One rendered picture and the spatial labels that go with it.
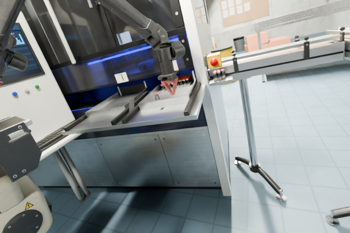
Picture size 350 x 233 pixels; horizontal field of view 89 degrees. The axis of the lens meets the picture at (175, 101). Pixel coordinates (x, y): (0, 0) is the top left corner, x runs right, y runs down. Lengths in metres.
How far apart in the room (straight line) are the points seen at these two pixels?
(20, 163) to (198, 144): 0.92
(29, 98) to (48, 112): 0.13
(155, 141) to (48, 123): 0.70
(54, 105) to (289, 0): 8.28
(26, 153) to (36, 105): 0.64
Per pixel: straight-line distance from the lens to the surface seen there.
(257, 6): 8.56
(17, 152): 0.76
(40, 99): 1.38
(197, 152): 1.29
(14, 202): 0.83
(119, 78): 1.22
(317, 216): 1.49
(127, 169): 1.62
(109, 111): 1.01
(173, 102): 0.83
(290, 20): 3.53
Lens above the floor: 1.16
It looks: 19 degrees down
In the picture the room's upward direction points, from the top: 16 degrees counter-clockwise
